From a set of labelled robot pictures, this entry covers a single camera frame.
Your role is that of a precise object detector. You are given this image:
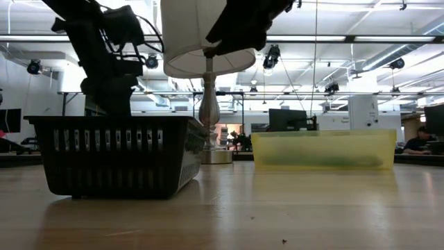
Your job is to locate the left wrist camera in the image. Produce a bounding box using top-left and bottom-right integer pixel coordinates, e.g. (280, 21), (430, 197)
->
(101, 4), (146, 47)

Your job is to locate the yellow translucent plastic bin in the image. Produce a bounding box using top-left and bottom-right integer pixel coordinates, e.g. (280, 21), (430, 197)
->
(250, 129), (398, 171)

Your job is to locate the black background robot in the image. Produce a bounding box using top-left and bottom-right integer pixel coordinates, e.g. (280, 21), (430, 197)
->
(229, 131), (253, 153)

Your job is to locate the silver table lamp white shade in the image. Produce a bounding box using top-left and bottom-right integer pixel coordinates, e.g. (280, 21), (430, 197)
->
(160, 0), (257, 165)

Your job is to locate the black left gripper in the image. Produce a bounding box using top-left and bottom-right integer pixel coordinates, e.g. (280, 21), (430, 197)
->
(79, 57), (145, 117)

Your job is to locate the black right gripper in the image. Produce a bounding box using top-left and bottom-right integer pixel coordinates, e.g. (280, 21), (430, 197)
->
(206, 0), (296, 58)

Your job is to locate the black slotted plastic basket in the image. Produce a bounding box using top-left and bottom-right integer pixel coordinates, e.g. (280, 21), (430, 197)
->
(23, 115), (208, 200)

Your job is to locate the black ceiling-mounted camera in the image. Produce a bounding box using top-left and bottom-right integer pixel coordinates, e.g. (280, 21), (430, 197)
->
(323, 82), (341, 96)
(262, 44), (282, 70)
(388, 57), (406, 71)
(145, 55), (160, 70)
(26, 59), (43, 76)

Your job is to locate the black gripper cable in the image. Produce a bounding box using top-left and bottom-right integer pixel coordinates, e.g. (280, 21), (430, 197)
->
(131, 14), (165, 65)

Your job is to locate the person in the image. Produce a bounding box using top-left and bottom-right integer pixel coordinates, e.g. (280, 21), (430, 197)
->
(401, 125), (441, 156)

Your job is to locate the black computer monitor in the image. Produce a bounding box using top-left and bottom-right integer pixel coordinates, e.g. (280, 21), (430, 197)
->
(0, 108), (22, 134)
(268, 108), (308, 133)
(423, 103), (444, 138)

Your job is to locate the white pillar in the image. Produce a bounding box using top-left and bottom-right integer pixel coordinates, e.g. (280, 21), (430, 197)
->
(348, 94), (380, 131)

